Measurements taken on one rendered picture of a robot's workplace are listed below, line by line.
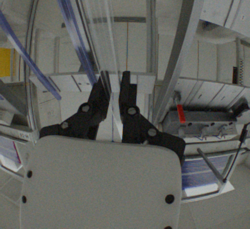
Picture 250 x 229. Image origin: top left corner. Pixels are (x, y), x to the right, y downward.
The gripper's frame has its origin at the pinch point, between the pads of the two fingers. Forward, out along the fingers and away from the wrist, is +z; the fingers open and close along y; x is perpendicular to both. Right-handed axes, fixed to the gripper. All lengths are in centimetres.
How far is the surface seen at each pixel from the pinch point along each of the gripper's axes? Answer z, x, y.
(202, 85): 20.2, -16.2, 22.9
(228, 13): 17.9, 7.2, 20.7
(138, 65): 159, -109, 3
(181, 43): 18.3, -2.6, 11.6
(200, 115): 18.6, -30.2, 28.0
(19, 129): 12, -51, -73
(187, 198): -16, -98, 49
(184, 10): 20.6, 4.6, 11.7
